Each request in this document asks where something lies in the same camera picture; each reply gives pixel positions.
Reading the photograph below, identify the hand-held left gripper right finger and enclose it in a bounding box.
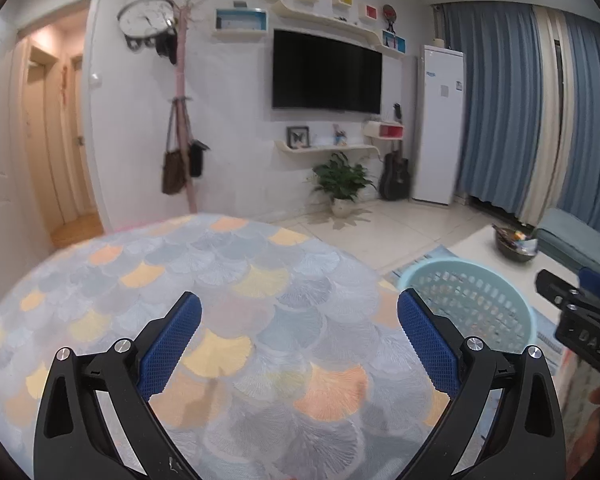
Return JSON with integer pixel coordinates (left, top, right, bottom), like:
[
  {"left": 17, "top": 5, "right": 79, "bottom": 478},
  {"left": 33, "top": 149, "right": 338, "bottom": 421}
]
[{"left": 396, "top": 287, "right": 567, "bottom": 480}]

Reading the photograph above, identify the long white wall shelf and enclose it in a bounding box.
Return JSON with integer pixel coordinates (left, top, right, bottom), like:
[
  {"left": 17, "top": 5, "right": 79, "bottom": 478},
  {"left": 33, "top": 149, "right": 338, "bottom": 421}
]
[{"left": 271, "top": 0, "right": 403, "bottom": 58}]

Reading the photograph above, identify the teal plastic basket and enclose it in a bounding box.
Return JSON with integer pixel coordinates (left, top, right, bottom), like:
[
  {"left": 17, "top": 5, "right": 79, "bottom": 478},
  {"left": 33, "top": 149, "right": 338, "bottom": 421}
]
[{"left": 396, "top": 259, "right": 537, "bottom": 356}]

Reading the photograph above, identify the white refrigerator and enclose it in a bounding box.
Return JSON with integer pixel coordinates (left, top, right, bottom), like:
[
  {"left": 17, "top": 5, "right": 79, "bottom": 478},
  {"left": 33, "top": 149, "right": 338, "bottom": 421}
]
[{"left": 411, "top": 44, "right": 467, "bottom": 207}]

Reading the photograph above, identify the brown shoulder bag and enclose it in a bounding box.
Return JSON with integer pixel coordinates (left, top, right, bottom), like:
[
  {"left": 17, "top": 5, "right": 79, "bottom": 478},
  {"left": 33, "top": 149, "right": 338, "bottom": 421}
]
[{"left": 161, "top": 100, "right": 187, "bottom": 196}]

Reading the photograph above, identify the large blue wall box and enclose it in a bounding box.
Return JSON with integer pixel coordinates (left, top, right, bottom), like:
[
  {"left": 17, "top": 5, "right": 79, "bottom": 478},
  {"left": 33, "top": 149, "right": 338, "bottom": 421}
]
[{"left": 211, "top": 7, "right": 270, "bottom": 37}]

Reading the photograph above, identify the beige curtain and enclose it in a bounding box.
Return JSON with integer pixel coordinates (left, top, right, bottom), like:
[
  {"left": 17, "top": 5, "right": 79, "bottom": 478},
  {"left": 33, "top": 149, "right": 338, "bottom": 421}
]
[{"left": 517, "top": 7, "right": 573, "bottom": 228}]

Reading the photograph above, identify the dark hanging cloth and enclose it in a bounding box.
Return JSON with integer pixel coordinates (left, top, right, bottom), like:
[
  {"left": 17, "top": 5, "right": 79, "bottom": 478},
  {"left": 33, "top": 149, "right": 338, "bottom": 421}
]
[{"left": 155, "top": 30, "right": 179, "bottom": 66}]

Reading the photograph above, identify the pink coat rack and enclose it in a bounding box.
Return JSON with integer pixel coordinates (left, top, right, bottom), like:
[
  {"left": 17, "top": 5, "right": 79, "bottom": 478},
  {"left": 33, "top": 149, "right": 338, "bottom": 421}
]
[{"left": 165, "top": 0, "right": 222, "bottom": 215}]

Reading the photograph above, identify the blue curtain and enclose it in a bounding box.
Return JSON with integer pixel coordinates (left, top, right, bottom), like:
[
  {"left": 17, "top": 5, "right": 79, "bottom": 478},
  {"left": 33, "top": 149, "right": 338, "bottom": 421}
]
[
  {"left": 432, "top": 2, "right": 543, "bottom": 221},
  {"left": 555, "top": 12, "right": 600, "bottom": 241}
]

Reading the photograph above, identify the white door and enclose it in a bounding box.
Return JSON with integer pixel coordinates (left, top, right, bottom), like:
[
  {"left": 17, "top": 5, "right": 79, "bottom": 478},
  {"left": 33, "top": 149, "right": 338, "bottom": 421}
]
[{"left": 0, "top": 25, "right": 37, "bottom": 307}]

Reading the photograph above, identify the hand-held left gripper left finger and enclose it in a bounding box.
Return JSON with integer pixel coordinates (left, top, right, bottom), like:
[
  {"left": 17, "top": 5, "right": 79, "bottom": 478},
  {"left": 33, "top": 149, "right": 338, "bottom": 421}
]
[{"left": 32, "top": 291, "right": 203, "bottom": 480}]

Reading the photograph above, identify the black guitar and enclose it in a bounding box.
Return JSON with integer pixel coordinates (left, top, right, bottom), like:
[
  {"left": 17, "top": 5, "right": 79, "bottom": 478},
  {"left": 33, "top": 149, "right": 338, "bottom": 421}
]
[{"left": 378, "top": 140, "right": 412, "bottom": 201}]

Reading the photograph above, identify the dark bowl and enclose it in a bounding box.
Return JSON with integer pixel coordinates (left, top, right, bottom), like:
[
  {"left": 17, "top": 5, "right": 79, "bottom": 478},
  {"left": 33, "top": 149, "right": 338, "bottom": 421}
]
[{"left": 495, "top": 227, "right": 539, "bottom": 264}]

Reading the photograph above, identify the black television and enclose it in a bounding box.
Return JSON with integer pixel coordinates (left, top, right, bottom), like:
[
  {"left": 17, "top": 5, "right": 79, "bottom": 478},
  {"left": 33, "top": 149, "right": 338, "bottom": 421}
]
[{"left": 271, "top": 29, "right": 383, "bottom": 115}]

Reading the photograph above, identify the white wall clock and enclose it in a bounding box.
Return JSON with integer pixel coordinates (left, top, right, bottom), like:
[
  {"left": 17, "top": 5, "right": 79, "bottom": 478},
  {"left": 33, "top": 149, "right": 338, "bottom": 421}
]
[{"left": 116, "top": 0, "right": 176, "bottom": 53}]

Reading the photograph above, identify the black bag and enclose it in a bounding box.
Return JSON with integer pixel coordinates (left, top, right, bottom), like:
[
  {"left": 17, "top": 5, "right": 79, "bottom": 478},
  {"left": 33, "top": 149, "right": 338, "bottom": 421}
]
[{"left": 187, "top": 140, "right": 211, "bottom": 178}]

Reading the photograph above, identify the white door frame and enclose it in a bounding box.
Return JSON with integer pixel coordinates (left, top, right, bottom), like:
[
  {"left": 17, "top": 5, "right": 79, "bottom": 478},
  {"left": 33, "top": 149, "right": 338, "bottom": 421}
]
[{"left": 9, "top": 0, "right": 109, "bottom": 252}]

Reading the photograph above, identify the potted green plant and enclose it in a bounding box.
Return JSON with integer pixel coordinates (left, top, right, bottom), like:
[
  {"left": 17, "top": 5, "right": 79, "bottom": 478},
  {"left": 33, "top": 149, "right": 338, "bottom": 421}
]
[{"left": 310, "top": 152, "right": 376, "bottom": 218}]

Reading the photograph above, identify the white curved wall shelf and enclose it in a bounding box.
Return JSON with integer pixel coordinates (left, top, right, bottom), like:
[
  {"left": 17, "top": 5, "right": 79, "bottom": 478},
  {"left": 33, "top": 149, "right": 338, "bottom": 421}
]
[{"left": 274, "top": 141, "right": 381, "bottom": 159}]

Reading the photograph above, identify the white red wall box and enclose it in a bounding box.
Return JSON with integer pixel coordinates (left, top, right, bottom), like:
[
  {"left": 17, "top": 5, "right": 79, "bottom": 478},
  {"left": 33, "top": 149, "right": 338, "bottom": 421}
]
[{"left": 364, "top": 120, "right": 405, "bottom": 142}]

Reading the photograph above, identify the teal sofa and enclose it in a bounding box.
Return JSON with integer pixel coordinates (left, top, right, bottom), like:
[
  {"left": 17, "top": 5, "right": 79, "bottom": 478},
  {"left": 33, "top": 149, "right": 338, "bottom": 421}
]
[{"left": 535, "top": 207, "right": 600, "bottom": 273}]

